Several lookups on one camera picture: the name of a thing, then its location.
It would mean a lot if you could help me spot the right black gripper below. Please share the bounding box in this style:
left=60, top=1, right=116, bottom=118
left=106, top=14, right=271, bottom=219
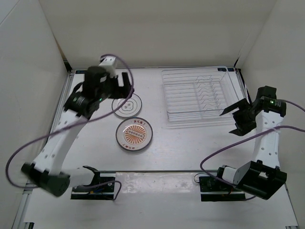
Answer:
left=221, top=98, right=257, bottom=137

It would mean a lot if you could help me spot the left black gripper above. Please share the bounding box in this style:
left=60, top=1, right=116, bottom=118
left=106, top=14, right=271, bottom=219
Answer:
left=96, top=73, right=134, bottom=103

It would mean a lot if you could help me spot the white plate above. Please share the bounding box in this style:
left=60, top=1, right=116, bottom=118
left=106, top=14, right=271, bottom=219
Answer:
left=115, top=94, right=142, bottom=118

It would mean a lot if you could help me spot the orange patterned glass plate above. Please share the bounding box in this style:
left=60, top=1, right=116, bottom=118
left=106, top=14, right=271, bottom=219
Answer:
left=115, top=117, right=153, bottom=152

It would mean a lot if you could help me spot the white wire dish rack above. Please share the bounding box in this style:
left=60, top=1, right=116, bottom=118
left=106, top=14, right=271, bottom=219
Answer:
left=162, top=66, right=245, bottom=123

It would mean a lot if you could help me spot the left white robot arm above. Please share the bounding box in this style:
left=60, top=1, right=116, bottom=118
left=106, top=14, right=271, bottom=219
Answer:
left=21, top=66, right=134, bottom=197

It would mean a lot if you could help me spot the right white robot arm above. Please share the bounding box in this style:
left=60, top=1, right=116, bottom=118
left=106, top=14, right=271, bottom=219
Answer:
left=214, top=96, right=287, bottom=200

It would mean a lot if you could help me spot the left blue corner label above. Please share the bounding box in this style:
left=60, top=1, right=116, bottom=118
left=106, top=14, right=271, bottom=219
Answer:
left=75, top=70, right=86, bottom=74

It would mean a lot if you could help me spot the blue corner label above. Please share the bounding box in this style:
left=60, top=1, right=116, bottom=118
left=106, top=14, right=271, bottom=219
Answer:
left=75, top=70, right=86, bottom=74
left=217, top=68, right=235, bottom=72

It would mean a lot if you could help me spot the right blue corner label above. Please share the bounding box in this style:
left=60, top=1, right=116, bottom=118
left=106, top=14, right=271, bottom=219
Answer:
left=217, top=68, right=235, bottom=72

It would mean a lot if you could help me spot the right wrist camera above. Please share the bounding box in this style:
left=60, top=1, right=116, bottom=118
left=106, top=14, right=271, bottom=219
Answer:
left=255, top=86, right=277, bottom=104

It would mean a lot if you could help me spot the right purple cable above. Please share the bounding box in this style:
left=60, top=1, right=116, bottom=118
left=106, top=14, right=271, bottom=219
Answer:
left=200, top=100, right=305, bottom=200

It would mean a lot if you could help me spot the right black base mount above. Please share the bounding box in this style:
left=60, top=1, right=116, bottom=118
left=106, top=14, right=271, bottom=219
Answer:
left=194, top=173, right=246, bottom=202

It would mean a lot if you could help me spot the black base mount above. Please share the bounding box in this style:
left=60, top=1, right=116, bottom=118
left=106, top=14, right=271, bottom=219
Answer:
left=70, top=173, right=119, bottom=200
left=194, top=173, right=246, bottom=202

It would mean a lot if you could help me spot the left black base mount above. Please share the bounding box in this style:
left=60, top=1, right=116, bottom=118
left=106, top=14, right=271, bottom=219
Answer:
left=70, top=173, right=119, bottom=200

